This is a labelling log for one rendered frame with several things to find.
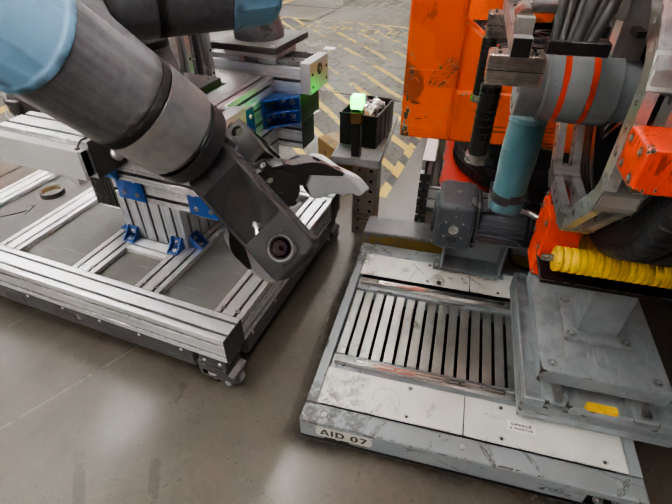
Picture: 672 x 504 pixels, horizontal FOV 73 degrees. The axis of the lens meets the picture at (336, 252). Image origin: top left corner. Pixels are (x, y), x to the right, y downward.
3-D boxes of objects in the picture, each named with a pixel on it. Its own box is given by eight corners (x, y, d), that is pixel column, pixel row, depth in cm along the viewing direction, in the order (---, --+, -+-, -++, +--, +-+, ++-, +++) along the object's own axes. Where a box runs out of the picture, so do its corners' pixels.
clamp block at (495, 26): (526, 39, 101) (532, 13, 98) (484, 37, 103) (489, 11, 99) (524, 34, 105) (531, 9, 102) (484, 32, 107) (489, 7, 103)
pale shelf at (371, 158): (378, 169, 154) (379, 161, 152) (330, 163, 158) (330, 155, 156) (397, 121, 187) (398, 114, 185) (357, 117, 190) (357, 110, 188)
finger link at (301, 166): (341, 152, 45) (260, 154, 40) (349, 161, 44) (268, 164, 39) (328, 192, 48) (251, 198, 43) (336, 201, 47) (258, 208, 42)
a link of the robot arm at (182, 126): (186, 87, 30) (108, 176, 31) (233, 125, 34) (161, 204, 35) (154, 44, 34) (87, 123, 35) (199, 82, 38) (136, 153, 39)
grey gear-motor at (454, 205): (547, 303, 152) (582, 215, 130) (421, 281, 160) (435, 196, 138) (542, 269, 165) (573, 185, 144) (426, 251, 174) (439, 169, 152)
